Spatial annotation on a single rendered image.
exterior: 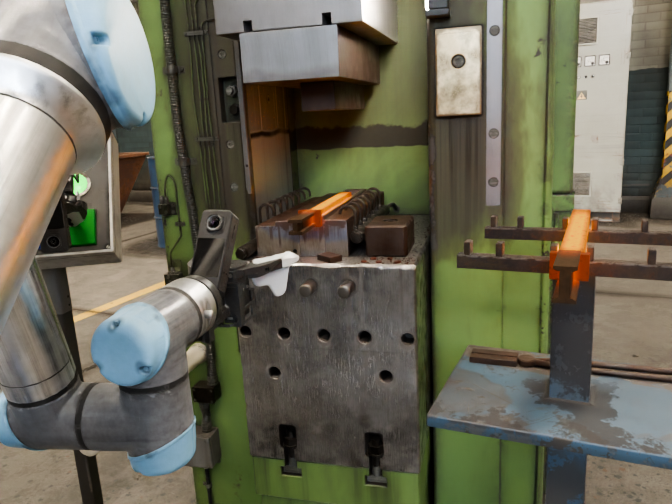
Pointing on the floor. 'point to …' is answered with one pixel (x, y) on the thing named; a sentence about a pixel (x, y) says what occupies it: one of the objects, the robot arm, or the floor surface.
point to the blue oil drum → (156, 201)
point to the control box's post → (57, 279)
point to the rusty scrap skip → (129, 169)
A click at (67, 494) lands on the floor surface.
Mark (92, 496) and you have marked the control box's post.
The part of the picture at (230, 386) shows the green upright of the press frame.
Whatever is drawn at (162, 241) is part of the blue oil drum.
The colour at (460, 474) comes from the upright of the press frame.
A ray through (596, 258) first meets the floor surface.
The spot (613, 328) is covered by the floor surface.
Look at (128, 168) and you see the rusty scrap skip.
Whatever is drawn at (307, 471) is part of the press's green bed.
